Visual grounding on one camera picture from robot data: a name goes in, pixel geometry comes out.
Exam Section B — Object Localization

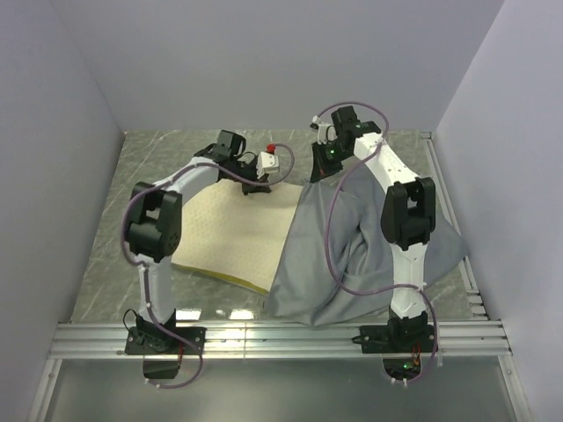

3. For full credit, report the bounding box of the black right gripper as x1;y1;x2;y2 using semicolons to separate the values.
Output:
310;141;350;184

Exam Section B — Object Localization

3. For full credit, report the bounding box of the cream quilted pillow yellow edge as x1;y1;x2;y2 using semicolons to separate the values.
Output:
172;180;303;294

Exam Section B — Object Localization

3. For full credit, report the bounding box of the grey pillowcase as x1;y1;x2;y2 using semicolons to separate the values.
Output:
266;166;470;329

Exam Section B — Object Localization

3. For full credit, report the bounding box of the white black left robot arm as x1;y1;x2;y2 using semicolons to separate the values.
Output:
121;130;280;353

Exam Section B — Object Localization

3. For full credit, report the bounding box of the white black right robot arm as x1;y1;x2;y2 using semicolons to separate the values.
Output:
310;101;437;352

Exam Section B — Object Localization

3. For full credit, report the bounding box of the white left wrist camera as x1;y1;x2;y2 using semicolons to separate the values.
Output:
257;143;281;178

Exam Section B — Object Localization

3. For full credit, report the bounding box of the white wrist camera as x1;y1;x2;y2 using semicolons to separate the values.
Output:
257;143;281;178
310;115;337;144

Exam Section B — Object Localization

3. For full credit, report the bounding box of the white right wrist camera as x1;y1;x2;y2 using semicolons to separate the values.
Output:
310;115;337;144

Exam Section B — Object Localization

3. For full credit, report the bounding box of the aluminium front rail frame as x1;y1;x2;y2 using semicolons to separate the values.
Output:
28;319;533;421

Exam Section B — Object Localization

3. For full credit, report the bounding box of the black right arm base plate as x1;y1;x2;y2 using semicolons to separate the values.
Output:
351;325;435;354

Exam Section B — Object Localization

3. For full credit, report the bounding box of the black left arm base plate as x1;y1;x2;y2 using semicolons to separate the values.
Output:
124;326;206;355

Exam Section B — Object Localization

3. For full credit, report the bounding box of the aluminium right side rail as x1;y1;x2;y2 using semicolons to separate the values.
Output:
420;132;489;321

